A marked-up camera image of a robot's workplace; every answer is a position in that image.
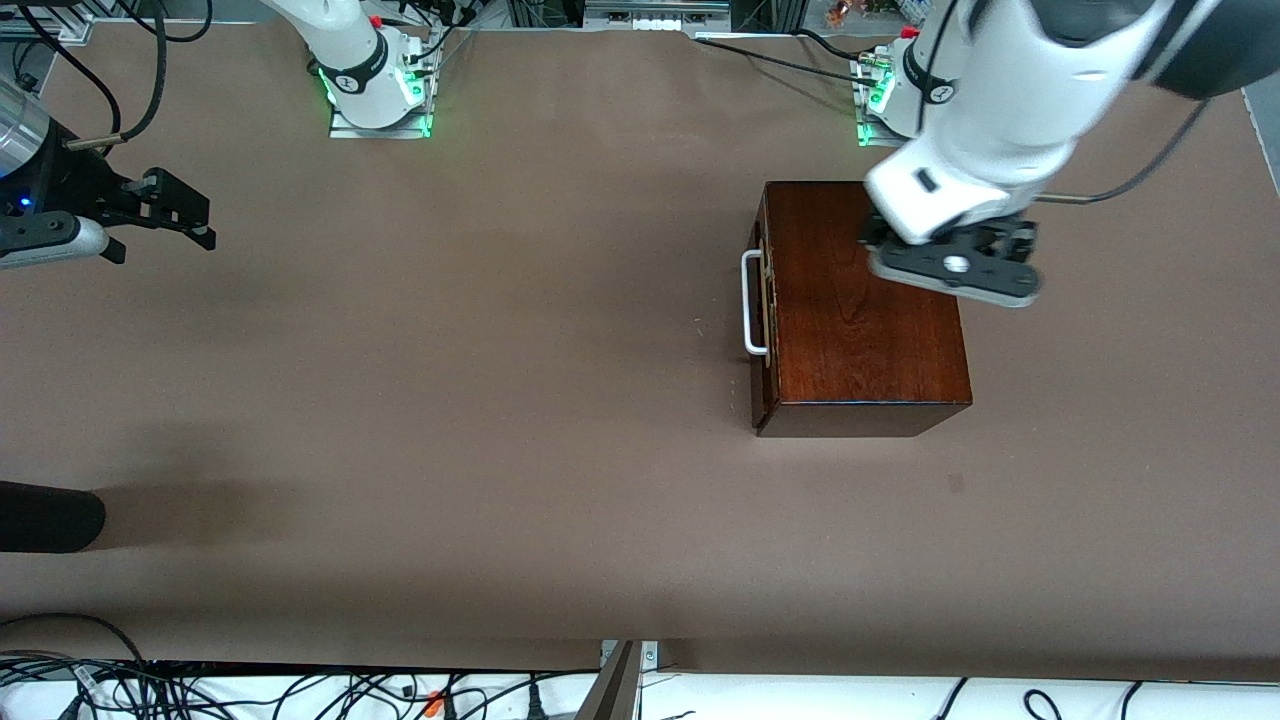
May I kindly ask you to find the white drawer handle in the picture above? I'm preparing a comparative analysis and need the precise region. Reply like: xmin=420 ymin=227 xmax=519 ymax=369
xmin=741 ymin=250 xmax=771 ymax=357

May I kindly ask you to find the light wooden slatted panel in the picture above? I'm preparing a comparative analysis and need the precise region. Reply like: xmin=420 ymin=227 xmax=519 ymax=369
xmin=752 ymin=188 xmax=779 ymax=403

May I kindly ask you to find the dark brown wooden cabinet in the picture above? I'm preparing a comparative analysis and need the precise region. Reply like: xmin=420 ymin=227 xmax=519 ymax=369
xmin=752 ymin=180 xmax=973 ymax=438

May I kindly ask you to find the black foam cylinder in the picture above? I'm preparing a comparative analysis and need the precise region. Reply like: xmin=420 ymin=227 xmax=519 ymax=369
xmin=0 ymin=480 xmax=107 ymax=554

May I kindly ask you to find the grey metal bar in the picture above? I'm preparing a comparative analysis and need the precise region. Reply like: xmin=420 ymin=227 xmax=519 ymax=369
xmin=574 ymin=640 xmax=643 ymax=720

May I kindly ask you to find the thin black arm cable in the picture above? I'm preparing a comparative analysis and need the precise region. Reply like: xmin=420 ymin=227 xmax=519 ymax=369
xmin=15 ymin=0 xmax=111 ymax=136

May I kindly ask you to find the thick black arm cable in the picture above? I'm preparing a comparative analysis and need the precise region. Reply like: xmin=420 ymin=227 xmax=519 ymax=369
xmin=65 ymin=0 xmax=216 ymax=151

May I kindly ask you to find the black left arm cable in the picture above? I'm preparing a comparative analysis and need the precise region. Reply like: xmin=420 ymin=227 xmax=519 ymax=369
xmin=1035 ymin=98 xmax=1213 ymax=205

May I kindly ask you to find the aluminium frame profile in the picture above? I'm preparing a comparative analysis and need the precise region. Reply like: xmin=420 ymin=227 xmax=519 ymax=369
xmin=0 ymin=0 xmax=96 ymax=43

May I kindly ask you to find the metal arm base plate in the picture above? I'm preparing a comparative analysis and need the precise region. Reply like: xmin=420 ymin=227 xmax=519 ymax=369
xmin=329 ymin=95 xmax=433 ymax=140
xmin=856 ymin=98 xmax=926 ymax=150

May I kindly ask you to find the short black table cable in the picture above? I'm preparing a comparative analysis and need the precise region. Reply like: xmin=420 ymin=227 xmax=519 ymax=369
xmin=795 ymin=28 xmax=871 ymax=63

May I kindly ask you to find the long black table cable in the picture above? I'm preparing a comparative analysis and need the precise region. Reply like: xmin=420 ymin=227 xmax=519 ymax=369
xmin=695 ymin=38 xmax=883 ymax=86

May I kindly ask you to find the black looped cable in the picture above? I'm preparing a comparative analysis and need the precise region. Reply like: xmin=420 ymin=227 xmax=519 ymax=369
xmin=0 ymin=612 xmax=147 ymax=666

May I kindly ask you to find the black cable bundle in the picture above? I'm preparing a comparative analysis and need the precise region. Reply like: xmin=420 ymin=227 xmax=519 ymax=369
xmin=0 ymin=655 xmax=601 ymax=720

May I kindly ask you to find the silver metal bracket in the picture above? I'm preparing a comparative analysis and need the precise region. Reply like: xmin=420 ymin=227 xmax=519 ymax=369
xmin=600 ymin=640 xmax=661 ymax=671

